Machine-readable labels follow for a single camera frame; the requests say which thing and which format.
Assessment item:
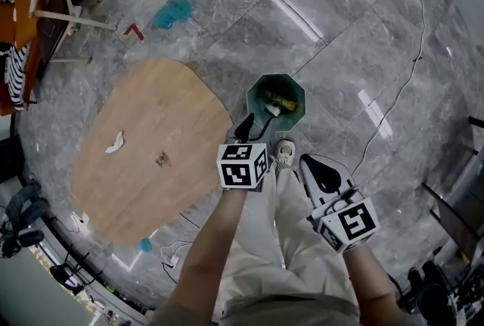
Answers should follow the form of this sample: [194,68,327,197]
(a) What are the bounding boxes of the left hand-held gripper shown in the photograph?
[216,112,278,193]

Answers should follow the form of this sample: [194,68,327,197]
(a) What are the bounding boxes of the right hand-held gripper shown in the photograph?
[298,154,381,255]

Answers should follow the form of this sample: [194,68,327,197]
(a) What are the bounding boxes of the green waste bin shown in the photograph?
[246,73,306,133]

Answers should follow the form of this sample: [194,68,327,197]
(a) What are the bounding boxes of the yellow snack wrapper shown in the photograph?
[263,88,298,112]

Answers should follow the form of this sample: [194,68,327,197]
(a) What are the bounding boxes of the white tissue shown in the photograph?
[104,130,126,154]

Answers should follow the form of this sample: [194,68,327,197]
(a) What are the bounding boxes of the person's left forearm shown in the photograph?
[166,188,249,326]

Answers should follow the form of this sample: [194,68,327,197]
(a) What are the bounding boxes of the person's right forearm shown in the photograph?
[342,243,404,321]

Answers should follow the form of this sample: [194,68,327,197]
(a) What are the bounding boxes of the oval wooden table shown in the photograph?
[69,57,234,248]

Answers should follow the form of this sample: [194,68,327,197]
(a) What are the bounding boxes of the person's beige trousers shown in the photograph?
[219,165,360,314]

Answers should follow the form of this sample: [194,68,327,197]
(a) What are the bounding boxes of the person's grey shirt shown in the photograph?
[149,292,417,326]

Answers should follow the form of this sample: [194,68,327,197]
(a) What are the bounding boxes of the large teal cloth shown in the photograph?
[151,0,194,29]

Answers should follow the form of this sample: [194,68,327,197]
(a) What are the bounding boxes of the red tape corner mark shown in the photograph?
[123,23,145,41]

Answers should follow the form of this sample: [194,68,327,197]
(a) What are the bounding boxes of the white tape corner mark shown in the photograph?
[111,228,160,272]

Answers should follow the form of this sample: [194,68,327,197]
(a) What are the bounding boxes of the dark chair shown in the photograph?
[51,252,103,295]

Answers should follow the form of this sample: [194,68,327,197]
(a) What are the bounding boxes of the black white striped blanket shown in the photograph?
[3,44,33,112]

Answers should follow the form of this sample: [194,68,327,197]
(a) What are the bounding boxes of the orange cushion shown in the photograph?
[0,1,18,44]
[13,0,50,48]

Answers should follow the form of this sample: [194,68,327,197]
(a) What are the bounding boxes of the right hand-held gripper camera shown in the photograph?
[331,188,367,211]

